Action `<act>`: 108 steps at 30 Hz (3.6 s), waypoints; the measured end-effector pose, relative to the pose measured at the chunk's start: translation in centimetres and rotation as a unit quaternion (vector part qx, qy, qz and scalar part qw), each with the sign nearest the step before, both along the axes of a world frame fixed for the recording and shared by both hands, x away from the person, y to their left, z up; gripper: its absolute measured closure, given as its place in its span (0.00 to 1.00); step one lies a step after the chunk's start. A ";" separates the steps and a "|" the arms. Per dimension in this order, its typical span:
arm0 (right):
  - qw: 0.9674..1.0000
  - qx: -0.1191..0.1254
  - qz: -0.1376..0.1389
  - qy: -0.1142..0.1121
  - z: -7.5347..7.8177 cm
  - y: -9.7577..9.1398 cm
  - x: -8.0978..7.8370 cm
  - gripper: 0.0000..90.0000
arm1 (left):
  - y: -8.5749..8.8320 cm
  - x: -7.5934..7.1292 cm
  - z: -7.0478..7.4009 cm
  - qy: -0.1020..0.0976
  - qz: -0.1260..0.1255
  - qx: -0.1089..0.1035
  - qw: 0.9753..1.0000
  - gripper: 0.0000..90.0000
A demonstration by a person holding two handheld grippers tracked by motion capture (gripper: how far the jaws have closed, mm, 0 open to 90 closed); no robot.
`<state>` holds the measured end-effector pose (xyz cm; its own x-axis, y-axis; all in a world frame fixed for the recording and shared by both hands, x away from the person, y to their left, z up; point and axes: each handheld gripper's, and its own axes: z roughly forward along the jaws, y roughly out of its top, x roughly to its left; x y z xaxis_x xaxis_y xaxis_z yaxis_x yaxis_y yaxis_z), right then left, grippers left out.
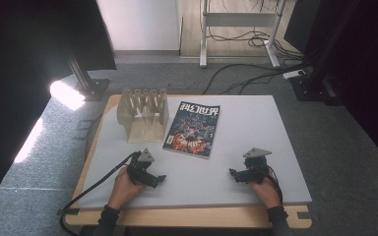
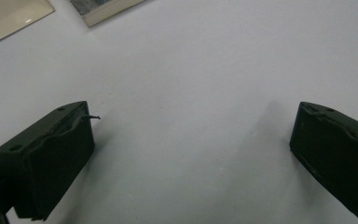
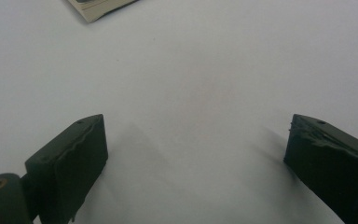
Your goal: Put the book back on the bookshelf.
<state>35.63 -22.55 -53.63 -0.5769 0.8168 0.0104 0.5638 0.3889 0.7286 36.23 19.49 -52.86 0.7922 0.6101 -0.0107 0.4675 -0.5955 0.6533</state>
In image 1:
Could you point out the white desk frame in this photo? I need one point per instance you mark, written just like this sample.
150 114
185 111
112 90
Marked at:
239 29

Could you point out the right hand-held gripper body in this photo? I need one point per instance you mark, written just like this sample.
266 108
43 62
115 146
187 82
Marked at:
252 167

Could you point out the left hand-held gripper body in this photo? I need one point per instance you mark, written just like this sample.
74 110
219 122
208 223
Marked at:
139 168

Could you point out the person's right hand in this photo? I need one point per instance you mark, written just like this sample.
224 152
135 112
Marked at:
266 193

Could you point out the person's left hand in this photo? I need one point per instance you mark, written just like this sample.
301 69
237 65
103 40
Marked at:
124 189

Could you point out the white power strip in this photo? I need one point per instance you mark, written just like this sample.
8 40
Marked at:
294 74

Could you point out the grey table mat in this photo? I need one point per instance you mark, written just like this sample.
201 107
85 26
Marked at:
190 154

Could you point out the black metal stand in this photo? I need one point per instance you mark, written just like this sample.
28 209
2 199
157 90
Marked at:
311 82
85 77

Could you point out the colourful magazine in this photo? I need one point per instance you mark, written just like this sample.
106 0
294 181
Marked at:
193 129

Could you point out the wooden file rack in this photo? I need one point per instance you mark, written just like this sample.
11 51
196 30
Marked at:
143 114

